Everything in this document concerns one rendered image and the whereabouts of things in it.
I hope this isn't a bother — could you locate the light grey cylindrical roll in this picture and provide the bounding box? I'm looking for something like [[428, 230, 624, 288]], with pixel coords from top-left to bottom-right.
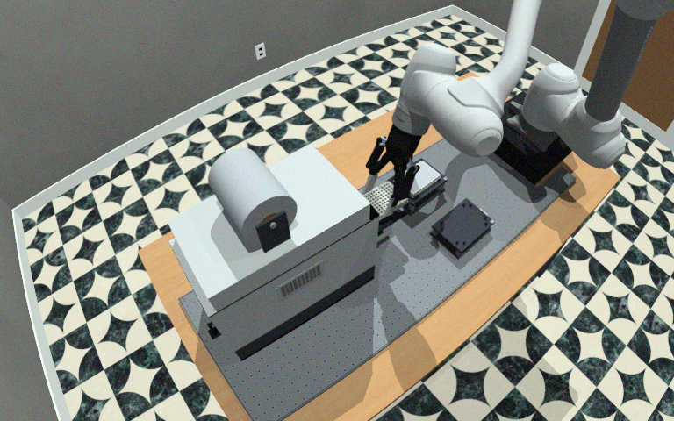
[[208, 147, 298, 245]]

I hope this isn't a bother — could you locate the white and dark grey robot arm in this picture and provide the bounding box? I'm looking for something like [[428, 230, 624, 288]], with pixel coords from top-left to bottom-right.
[[391, 0, 674, 169]]

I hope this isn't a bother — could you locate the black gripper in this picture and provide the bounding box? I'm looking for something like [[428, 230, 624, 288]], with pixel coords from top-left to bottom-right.
[[362, 124, 422, 217]]

